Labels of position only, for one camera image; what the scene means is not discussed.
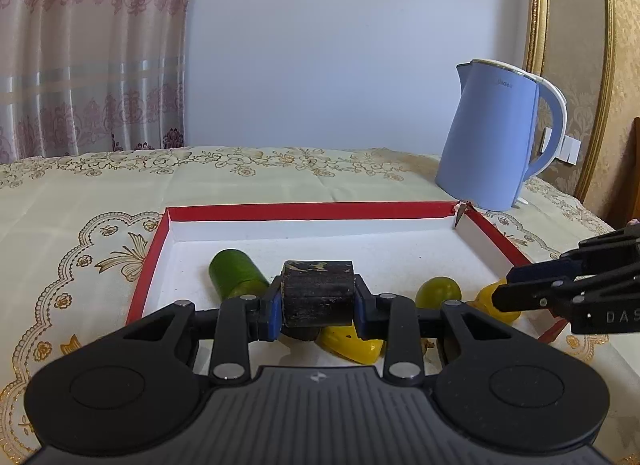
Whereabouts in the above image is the dark purple sugarcane piece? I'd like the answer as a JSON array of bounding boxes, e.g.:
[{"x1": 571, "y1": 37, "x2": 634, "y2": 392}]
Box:
[{"x1": 281, "y1": 259, "x2": 356, "y2": 328}]

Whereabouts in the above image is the white wall socket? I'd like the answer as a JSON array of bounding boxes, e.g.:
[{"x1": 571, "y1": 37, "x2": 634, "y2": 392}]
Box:
[{"x1": 557, "y1": 135, "x2": 582, "y2": 164}]

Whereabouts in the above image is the yellow bell pepper piece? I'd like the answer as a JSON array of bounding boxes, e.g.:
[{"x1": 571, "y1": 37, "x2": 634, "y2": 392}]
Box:
[
  {"x1": 467, "y1": 279, "x2": 523, "y2": 323},
  {"x1": 320, "y1": 323, "x2": 385, "y2": 365}
]

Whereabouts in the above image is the red cardboard box lid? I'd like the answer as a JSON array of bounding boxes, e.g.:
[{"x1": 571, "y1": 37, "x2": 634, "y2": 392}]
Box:
[{"x1": 125, "y1": 201, "x2": 571, "y2": 378}]

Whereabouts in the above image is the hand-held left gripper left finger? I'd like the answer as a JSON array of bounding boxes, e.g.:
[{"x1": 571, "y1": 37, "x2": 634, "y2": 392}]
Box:
[{"x1": 122, "y1": 276, "x2": 286, "y2": 384}]

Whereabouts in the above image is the light blue electric kettle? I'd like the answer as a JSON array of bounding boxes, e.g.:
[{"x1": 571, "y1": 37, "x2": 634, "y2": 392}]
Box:
[{"x1": 434, "y1": 58, "x2": 568, "y2": 212}]

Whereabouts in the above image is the dark brown wooden board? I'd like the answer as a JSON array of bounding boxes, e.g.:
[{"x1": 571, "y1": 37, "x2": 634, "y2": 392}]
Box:
[{"x1": 632, "y1": 118, "x2": 640, "y2": 223}]

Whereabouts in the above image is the gold framed padded panel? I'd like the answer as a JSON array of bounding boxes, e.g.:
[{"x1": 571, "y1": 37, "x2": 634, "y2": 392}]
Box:
[{"x1": 522, "y1": 0, "x2": 640, "y2": 231}]

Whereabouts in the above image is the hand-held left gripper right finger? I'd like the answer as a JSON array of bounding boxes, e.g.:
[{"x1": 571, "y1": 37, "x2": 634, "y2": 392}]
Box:
[{"x1": 352, "y1": 275, "x2": 524, "y2": 386}]

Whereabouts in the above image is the green cucumber piece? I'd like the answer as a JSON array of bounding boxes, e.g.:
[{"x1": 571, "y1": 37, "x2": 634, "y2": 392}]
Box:
[{"x1": 208, "y1": 249, "x2": 271, "y2": 303}]

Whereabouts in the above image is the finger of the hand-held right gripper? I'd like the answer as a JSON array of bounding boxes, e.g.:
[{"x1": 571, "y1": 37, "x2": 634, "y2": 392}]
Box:
[
  {"x1": 492, "y1": 265, "x2": 640, "y2": 314},
  {"x1": 506, "y1": 224, "x2": 640, "y2": 287}
]

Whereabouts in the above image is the pink patterned curtain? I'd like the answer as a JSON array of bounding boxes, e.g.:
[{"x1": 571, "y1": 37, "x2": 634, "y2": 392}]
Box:
[{"x1": 0, "y1": 0, "x2": 198, "y2": 163}]

